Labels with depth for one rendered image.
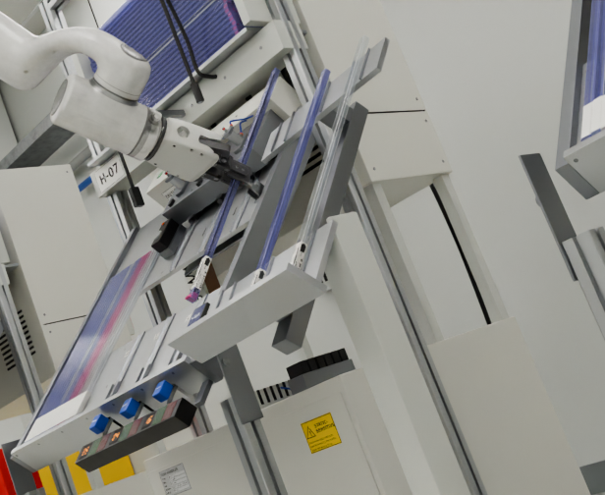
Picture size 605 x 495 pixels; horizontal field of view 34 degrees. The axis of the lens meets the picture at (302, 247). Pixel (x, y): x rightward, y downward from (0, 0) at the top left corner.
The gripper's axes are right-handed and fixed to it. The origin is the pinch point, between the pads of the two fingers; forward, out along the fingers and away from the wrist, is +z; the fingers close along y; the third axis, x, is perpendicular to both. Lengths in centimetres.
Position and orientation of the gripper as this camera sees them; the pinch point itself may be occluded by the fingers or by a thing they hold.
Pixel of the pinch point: (235, 174)
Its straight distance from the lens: 167.8
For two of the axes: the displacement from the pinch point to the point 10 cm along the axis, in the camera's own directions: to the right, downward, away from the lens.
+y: -5.5, 3.6, 7.5
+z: 8.3, 3.4, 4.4
